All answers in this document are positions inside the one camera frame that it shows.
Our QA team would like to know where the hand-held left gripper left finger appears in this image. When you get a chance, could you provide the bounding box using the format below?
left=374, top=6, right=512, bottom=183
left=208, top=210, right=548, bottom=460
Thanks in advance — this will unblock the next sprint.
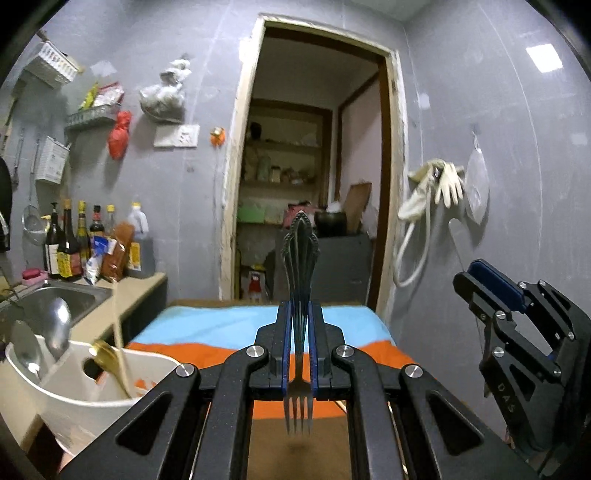
left=60, top=300, right=296, bottom=480

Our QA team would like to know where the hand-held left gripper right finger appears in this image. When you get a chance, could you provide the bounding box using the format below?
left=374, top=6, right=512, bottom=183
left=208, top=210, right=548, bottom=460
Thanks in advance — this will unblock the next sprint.
left=308, top=300, right=541, bottom=480

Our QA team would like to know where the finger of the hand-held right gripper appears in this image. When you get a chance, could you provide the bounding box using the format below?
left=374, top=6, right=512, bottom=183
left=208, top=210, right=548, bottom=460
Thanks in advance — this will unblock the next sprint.
left=453, top=271, right=591, bottom=357
left=466, top=259, right=526, bottom=304

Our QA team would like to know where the ornate handle steel fork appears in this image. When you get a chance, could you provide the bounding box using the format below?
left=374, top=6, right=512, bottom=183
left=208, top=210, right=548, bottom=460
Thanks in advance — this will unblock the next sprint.
left=281, top=210, right=320, bottom=437

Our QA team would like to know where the wooden chopstick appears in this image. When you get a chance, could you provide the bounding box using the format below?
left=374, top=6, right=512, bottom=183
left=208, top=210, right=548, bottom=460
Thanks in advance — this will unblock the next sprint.
left=110, top=276, right=132, bottom=398

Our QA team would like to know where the brass coloured spoon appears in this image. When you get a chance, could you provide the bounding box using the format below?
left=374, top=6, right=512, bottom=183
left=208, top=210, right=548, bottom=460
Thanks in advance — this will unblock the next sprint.
left=90, top=340, right=134, bottom=400

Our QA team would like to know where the white plastic utensil basket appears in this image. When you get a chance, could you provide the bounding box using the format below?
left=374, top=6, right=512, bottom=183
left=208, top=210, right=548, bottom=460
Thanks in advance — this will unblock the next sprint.
left=4, top=335, right=183, bottom=455

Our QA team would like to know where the grey cabinet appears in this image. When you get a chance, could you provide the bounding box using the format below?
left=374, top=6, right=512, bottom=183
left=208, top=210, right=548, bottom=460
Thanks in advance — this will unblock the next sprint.
left=272, top=233, right=377, bottom=305

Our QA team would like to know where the striped blanket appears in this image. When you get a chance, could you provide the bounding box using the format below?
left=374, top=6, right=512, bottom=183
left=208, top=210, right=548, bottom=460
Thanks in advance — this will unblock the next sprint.
left=127, top=302, right=444, bottom=480

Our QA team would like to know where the clear hanging plastic bag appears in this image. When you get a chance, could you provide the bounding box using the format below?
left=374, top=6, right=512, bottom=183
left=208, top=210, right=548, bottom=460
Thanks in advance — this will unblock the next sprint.
left=464, top=131, right=490, bottom=227

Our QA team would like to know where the cream rubber glove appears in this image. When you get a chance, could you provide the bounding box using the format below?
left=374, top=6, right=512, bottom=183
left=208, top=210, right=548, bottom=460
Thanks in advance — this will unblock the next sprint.
left=434, top=161, right=466, bottom=208
left=398, top=159, right=444, bottom=221

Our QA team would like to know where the dark metal pot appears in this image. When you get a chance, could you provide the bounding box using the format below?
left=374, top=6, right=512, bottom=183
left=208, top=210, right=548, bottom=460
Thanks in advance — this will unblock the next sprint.
left=314, top=210, right=348, bottom=238

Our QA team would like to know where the pink cloth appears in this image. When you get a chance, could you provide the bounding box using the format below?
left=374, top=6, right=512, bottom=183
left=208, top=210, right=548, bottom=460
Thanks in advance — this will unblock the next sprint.
left=283, top=200, right=326, bottom=227

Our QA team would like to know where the wooden cutting board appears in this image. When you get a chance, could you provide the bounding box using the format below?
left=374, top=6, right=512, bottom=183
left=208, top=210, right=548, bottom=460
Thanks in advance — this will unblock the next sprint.
left=344, top=182, right=373, bottom=236

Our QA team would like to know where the large cooking oil jug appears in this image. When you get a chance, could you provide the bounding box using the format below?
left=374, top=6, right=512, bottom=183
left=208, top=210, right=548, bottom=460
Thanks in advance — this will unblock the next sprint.
left=126, top=202, right=155, bottom=278

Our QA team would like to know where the brown food bag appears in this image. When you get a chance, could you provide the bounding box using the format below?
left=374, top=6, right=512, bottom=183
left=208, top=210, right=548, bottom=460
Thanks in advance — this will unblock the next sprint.
left=100, top=222, right=136, bottom=282

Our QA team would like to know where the wooden shelf unit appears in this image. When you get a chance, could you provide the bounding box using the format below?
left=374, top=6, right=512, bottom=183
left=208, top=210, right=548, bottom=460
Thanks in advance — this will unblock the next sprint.
left=238, top=99, right=333, bottom=227

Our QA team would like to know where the steel sink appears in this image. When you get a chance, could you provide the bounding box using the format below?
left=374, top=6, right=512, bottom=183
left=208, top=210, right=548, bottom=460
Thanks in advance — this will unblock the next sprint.
left=0, top=281, right=114, bottom=342

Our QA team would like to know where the blue white packet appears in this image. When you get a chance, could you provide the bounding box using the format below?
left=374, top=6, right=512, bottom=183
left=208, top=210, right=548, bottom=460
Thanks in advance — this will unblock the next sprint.
left=83, top=236, right=116, bottom=284

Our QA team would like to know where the red cap sauce bottle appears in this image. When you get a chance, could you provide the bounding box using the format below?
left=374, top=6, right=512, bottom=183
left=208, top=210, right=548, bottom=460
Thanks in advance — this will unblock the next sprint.
left=89, top=205, right=106, bottom=245

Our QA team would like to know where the yellow label sauce bottle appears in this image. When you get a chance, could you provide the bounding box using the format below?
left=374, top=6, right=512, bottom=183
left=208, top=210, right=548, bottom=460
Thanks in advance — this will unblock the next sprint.
left=76, top=200, right=92, bottom=273

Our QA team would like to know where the tall dark sauce bottle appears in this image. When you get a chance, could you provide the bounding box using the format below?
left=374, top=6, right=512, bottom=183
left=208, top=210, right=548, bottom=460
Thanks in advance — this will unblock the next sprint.
left=58, top=199, right=84, bottom=281

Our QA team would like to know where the dark bottle with pump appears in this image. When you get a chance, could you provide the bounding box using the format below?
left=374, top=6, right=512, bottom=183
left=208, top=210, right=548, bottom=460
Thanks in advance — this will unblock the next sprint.
left=41, top=203, right=63, bottom=278

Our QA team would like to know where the red plastic bag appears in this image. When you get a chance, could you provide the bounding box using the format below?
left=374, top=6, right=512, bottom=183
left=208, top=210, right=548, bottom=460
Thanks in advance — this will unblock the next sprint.
left=107, top=110, right=133, bottom=160

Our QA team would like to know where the clear knotted plastic bag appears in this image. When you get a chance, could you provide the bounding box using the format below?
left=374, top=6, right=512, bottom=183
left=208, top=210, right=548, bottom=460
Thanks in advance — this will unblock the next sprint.
left=139, top=54, right=192, bottom=124

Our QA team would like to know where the white hanging holder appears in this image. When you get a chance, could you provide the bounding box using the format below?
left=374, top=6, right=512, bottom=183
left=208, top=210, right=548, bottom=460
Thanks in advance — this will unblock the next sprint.
left=34, top=135, right=71, bottom=184

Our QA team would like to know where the hanging metal peeler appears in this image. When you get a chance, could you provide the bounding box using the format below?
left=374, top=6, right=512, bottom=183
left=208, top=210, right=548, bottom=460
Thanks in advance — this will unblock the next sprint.
left=11, top=129, right=24, bottom=190

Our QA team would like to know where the white hose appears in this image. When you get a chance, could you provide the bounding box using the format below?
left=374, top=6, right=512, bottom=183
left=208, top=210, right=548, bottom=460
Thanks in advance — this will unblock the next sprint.
left=392, top=185, right=438, bottom=288

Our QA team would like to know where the wooden door frame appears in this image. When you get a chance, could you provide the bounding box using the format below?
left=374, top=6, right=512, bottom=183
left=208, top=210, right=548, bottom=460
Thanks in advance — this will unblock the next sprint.
left=219, top=14, right=409, bottom=319

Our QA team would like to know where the white wall socket panel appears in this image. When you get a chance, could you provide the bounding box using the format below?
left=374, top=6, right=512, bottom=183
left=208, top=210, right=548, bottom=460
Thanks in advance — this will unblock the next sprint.
left=153, top=124, right=201, bottom=149

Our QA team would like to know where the hanging wire strainer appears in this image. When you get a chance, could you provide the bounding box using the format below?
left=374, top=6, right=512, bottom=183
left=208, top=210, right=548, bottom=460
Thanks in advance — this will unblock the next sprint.
left=22, top=138, right=47, bottom=245

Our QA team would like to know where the grey metal wall rack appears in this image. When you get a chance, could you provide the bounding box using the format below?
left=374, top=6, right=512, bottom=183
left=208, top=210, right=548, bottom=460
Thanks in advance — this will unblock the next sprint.
left=65, top=104, right=122, bottom=131

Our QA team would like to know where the white slotted wall basket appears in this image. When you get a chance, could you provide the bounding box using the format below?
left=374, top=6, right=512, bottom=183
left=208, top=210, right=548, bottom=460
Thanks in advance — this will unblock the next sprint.
left=23, top=41, right=84, bottom=89

